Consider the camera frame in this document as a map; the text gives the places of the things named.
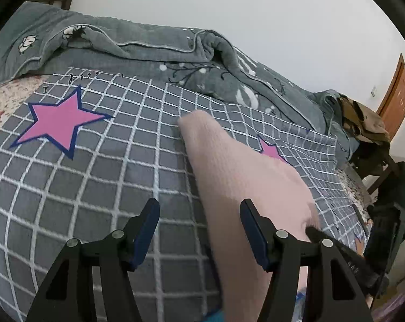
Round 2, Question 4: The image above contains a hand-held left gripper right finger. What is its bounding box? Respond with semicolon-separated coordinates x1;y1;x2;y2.
239;199;374;322

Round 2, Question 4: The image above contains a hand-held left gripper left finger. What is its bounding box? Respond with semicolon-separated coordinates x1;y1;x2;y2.
26;198;161;322

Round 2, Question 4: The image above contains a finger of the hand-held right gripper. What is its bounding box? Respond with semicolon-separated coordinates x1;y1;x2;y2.
305;226;351;257

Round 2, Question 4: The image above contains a pink knitted garment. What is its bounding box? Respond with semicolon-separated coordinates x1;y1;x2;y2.
178;110;321;322

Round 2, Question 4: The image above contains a dark green garment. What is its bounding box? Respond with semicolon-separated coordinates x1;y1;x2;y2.
363;161;405;277

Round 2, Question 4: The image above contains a grey checked star bedsheet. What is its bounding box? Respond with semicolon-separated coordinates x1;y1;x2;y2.
0;67;372;322

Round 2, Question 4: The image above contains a wooden chair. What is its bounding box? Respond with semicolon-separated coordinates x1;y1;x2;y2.
351;141;402;196

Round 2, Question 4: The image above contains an olive garment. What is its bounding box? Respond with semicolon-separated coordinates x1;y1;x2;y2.
337;94;391;145

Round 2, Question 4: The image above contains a wooden door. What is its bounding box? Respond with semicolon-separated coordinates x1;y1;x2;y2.
377;53;405;141

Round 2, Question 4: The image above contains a grey embroidered quilt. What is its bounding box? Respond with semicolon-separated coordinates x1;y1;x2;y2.
60;23;357;162

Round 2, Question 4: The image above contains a grey embroidered pillow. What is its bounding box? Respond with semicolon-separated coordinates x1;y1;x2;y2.
0;2;89;88

